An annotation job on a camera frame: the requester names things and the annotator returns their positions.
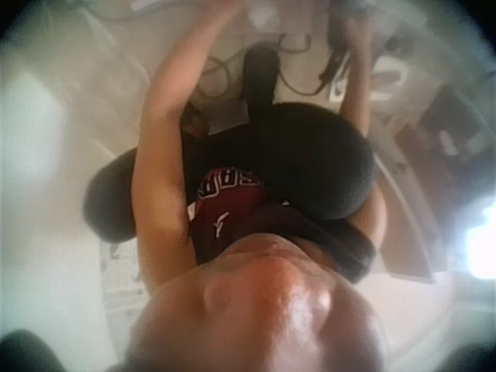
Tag person's right hand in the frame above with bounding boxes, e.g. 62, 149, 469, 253
329, 10, 372, 50

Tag person's left hand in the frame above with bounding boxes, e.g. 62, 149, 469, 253
208, 0, 253, 21

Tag white sandal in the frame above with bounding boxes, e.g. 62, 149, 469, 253
367, 53, 412, 102

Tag white printed packet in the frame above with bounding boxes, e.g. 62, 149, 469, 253
327, 57, 354, 104

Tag brown wooden furniture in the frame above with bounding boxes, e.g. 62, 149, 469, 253
377, 83, 494, 284

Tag person's legs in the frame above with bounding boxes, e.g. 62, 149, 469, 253
83, 46, 379, 286

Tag tangled black cable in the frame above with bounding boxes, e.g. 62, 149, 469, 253
192, 33, 314, 102

